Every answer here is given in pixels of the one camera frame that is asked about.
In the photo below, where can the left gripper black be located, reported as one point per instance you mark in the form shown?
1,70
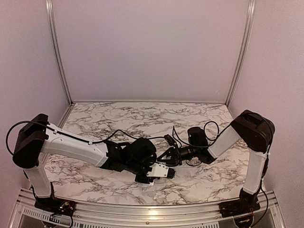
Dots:
145,180

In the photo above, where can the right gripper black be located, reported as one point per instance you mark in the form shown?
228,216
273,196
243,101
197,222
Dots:
174,153

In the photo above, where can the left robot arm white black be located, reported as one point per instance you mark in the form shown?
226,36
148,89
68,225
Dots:
39,136

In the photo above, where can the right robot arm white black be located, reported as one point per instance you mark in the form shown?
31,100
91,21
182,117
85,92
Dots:
256,131

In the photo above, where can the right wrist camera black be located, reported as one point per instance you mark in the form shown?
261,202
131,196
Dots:
170,140

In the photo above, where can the front aluminium rail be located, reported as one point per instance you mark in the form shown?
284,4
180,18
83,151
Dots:
102,215

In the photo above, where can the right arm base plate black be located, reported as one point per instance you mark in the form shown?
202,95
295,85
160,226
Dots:
237,207

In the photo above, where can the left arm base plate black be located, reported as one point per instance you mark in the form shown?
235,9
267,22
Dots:
54,204

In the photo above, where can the right aluminium frame post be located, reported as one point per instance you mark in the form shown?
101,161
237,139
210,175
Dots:
243,49

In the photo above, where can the aluminium frame post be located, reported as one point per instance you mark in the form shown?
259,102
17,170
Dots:
243,49
55,44

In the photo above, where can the left aluminium frame post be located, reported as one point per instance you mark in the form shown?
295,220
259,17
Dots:
55,44

